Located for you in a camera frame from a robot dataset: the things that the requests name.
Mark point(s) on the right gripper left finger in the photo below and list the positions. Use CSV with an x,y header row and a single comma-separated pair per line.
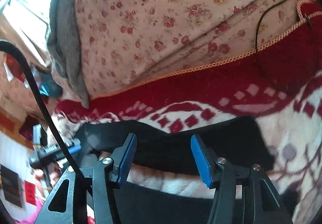
x,y
67,202

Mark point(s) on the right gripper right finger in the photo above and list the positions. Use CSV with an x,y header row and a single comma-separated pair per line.
x,y
261,202

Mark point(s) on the black pants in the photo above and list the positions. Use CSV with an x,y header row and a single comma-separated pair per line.
x,y
230,157

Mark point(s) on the teal plastic bag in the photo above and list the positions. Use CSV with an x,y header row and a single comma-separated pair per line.
x,y
49,87

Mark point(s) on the grey fleece garment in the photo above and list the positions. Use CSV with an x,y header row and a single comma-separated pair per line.
x,y
64,46

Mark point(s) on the red white floral blanket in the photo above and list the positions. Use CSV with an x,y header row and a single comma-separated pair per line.
x,y
259,108

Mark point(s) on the pink floral quilt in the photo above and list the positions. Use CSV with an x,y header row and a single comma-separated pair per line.
x,y
124,42

